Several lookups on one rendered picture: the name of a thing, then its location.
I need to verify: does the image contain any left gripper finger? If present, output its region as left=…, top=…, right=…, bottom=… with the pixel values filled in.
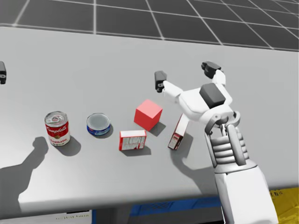
left=0, top=61, right=7, bottom=85

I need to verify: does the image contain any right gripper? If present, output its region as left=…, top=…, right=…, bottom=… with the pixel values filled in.
left=154, top=61, right=235, bottom=123

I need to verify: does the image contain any pink cube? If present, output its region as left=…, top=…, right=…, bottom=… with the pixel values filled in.
left=133, top=98, right=164, bottom=132

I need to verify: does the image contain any red and white can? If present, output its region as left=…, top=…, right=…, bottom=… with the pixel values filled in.
left=44, top=111, right=71, bottom=147

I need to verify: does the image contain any red and white carton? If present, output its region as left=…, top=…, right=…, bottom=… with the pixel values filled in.
left=119, top=129, right=148, bottom=152

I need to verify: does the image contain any blue flat can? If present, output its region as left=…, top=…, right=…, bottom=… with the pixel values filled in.
left=86, top=113, right=112, bottom=137

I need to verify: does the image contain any blue box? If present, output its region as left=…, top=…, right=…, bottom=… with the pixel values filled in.
left=129, top=197, right=222, bottom=217

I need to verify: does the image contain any yellow box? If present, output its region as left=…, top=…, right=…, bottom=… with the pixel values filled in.
left=269, top=187, right=299, bottom=224

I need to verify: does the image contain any white box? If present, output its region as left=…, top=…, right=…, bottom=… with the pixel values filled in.
left=18, top=210, right=92, bottom=224

